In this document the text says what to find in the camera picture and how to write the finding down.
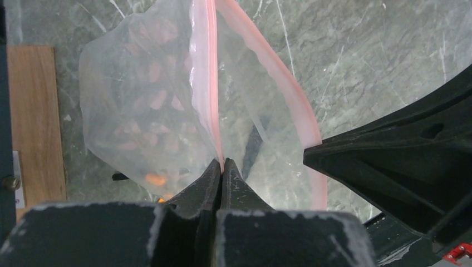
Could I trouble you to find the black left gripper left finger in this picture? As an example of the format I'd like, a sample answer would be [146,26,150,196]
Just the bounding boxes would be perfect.
[163,159,222,221]

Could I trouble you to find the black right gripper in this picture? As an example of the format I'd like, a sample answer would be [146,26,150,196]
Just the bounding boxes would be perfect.
[303,67,471,266]

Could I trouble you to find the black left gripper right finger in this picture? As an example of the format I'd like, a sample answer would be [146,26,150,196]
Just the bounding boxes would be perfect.
[220,158,273,211]

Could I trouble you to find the clear zip top bag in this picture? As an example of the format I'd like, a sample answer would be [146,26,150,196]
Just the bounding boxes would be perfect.
[78,1,327,210]

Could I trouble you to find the black hammer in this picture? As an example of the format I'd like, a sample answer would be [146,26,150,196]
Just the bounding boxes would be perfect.
[242,125,263,175]

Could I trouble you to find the wooden block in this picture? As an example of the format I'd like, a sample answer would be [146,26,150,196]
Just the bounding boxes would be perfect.
[7,46,66,219]

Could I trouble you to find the orange handled pliers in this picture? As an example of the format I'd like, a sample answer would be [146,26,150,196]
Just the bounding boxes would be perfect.
[111,172,174,203]

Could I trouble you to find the dark flat network switch box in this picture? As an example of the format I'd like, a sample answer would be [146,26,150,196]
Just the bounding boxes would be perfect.
[1,1,16,244]

